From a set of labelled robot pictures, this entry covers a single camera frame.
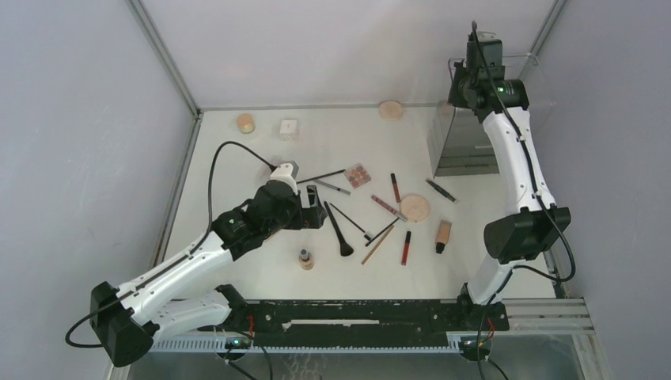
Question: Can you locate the clear acrylic makeup organizer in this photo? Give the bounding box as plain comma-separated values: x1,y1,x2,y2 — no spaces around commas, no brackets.
426,51,541,178

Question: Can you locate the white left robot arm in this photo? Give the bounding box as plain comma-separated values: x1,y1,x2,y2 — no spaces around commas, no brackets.
90,180,326,367

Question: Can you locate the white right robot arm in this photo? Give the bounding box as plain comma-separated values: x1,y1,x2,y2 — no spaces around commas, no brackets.
448,32,571,329

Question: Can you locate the checkered eyeliner pencil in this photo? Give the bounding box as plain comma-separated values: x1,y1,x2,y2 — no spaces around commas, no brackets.
313,179,351,196

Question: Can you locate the peach foundation bottle silver pump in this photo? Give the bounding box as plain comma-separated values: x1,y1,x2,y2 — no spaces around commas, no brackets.
299,249,314,270

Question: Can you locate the large black powder brush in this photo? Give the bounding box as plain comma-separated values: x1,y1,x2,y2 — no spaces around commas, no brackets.
324,202,354,257

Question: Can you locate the thin black angled brush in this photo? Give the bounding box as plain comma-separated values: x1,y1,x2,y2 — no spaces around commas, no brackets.
330,203,373,242

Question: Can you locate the nine-pan eyeshadow palette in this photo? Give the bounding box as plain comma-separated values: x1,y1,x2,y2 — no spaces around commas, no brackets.
343,163,372,189

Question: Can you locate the red glitter lip gloss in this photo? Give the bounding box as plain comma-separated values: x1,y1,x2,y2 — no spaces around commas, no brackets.
370,195,408,222

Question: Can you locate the gold slim pencil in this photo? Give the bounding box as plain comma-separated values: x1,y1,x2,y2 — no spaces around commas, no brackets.
361,226,394,265

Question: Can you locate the white cube box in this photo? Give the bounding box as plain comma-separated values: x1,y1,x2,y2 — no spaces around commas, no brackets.
279,119,299,141

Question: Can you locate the black slim liner brush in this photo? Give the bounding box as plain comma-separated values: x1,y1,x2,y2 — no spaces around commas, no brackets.
365,218,399,247

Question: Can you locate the round beige sponge far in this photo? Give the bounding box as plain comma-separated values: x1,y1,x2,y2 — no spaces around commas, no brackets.
378,100,404,121

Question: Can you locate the orange-red lip gloss tube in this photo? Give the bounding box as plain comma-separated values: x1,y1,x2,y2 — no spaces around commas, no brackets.
390,173,401,203

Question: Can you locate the round tan jar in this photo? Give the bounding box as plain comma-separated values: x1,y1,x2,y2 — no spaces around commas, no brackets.
236,113,256,134

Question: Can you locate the red black liquid lipstick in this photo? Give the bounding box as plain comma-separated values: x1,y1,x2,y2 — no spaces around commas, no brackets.
400,230,412,266

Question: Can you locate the round beige powder puff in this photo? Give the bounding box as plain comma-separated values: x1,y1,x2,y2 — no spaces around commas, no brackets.
400,194,430,222

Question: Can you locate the dark green lipstick pencil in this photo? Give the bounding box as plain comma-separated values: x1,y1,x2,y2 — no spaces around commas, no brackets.
426,179,459,204

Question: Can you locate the beige foundation bottle black cap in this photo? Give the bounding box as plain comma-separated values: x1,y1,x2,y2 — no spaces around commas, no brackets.
435,220,452,254

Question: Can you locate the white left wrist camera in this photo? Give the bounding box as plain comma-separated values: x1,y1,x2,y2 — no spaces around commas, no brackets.
270,161,299,184

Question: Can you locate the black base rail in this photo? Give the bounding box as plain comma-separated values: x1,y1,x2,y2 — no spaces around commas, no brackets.
217,298,510,348

